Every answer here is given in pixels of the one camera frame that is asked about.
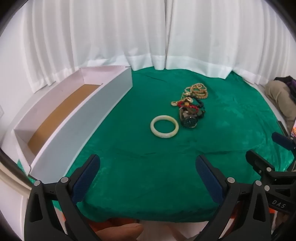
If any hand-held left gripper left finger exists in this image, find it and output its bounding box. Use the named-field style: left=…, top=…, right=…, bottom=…
left=24, top=154, right=101, bottom=241

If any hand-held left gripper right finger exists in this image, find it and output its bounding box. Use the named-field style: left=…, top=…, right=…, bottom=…
left=195, top=155, right=272, bottom=241

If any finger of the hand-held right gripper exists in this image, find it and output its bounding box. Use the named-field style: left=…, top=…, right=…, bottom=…
left=245, top=150, right=281, bottom=179
left=272, top=132, right=296, bottom=151

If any long white cardboard box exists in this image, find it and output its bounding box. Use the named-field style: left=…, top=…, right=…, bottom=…
left=1, top=65, right=133, bottom=184

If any dark wristwatch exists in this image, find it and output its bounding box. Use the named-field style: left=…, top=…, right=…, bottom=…
left=179, top=109, right=199, bottom=128

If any pale jade bangle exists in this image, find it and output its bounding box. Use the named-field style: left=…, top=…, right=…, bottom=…
left=150, top=116, right=179, bottom=139

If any red bead bracelet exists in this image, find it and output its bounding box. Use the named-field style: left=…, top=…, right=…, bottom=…
left=177, top=101, right=199, bottom=111

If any gold chain bracelet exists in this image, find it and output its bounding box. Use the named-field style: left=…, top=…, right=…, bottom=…
left=171, top=96, right=195, bottom=107

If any person's left hand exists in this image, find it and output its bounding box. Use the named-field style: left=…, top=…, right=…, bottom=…
left=96, top=223, right=144, bottom=241

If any green velvet cloth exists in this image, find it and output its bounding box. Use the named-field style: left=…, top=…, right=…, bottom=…
left=17, top=67, right=294, bottom=223

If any white curtain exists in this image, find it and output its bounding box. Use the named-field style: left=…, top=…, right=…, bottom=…
left=165, top=0, right=296, bottom=85
left=22, top=0, right=167, bottom=93

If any black bead bracelet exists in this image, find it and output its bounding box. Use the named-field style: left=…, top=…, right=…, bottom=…
left=185, top=97, right=206, bottom=120

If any wooden bead necklace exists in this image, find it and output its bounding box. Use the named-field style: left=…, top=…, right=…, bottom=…
left=184, top=83, right=209, bottom=100

